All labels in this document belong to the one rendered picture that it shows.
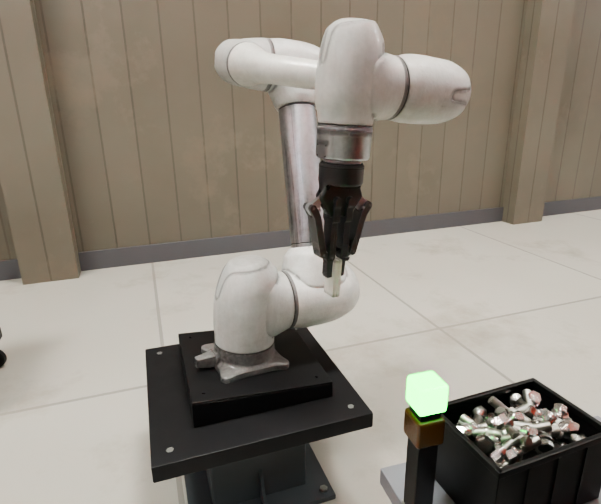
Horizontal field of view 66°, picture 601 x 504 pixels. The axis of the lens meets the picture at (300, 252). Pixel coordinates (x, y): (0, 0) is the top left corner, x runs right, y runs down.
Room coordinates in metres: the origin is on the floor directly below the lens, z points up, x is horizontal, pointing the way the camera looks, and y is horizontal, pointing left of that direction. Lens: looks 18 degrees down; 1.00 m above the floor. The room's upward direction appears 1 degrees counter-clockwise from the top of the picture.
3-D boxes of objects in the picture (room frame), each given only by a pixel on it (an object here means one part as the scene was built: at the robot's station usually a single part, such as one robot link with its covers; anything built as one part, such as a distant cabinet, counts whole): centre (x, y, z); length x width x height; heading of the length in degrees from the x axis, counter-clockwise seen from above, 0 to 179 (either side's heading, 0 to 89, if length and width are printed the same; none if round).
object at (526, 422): (0.54, -0.31, 0.51); 0.20 x 0.14 x 0.13; 111
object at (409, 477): (0.50, -0.16, 0.55); 0.03 x 0.03 x 0.21; 16
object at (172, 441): (1.06, 0.15, 0.15); 0.50 x 0.50 x 0.30; 19
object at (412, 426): (0.50, -0.16, 0.59); 0.04 x 0.04 x 0.04; 16
